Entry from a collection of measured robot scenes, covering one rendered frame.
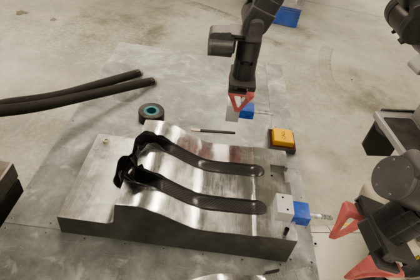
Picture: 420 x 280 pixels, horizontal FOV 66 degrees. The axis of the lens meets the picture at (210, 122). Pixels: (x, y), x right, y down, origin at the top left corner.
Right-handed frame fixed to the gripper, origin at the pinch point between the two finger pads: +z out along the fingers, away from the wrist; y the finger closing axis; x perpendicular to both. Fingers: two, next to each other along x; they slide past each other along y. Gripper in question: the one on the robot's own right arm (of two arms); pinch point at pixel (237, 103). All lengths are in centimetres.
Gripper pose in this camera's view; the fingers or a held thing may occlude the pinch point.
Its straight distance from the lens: 90.4
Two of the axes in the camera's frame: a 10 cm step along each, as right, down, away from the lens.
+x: 9.9, 1.2, 0.1
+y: -0.7, 6.4, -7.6
